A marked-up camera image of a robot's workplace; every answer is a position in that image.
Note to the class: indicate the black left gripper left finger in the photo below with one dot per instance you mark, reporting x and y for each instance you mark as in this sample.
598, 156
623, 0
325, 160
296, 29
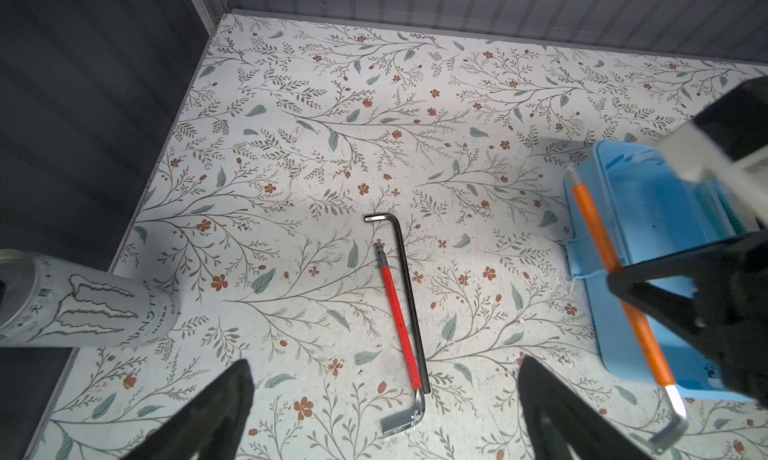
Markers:
210, 426

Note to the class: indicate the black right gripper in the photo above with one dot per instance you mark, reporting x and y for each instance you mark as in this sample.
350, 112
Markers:
715, 298

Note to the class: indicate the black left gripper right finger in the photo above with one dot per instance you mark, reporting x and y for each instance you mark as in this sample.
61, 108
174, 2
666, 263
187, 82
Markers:
562, 426

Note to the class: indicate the blue clear plastic tool box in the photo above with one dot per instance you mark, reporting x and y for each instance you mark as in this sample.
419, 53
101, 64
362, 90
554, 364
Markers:
648, 213

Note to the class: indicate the red handled tool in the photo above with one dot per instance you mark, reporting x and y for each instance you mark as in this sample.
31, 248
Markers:
405, 420

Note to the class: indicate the black hex key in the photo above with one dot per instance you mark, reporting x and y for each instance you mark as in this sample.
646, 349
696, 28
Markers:
414, 333

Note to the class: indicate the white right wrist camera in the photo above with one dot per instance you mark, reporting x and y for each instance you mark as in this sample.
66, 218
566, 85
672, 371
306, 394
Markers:
726, 141

